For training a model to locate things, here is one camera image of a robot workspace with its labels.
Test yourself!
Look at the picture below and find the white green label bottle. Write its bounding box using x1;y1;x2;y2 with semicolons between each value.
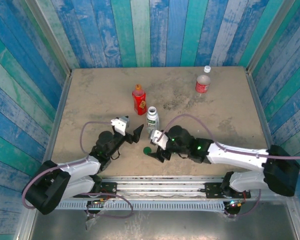
145;106;160;135

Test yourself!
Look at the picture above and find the red label tea bottle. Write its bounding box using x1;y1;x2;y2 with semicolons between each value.
131;89;148;116

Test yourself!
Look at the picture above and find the clear red label bottle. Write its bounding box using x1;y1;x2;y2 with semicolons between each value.
195;71;212;94

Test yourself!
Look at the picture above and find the small circuit board with LEDs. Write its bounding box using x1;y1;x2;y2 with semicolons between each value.
86;198;108;210
224;199;243;208

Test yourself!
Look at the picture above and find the shiny metal panel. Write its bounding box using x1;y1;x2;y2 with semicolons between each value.
14;199;300;240

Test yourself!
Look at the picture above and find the clear plastic piece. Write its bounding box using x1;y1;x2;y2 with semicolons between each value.
84;212;102;231

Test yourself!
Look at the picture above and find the black round foot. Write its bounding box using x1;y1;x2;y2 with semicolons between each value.
226;206;242;218

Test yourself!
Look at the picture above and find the aluminium front rail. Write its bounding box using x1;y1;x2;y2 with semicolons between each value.
28;176;295;201

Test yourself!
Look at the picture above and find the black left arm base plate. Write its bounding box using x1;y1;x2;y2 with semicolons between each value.
89;181;118;199

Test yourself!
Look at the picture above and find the slotted grey cable duct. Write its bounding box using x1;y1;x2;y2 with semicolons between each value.
37;201;226;211

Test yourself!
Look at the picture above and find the aluminium table side rail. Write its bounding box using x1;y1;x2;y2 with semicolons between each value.
246;69;286;180
37;71;73;180

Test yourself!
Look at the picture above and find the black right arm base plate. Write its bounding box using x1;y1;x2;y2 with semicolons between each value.
205;182;251;200

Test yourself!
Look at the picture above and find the aluminium corner post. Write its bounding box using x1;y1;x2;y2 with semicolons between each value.
24;0;73;76
246;0;300;73

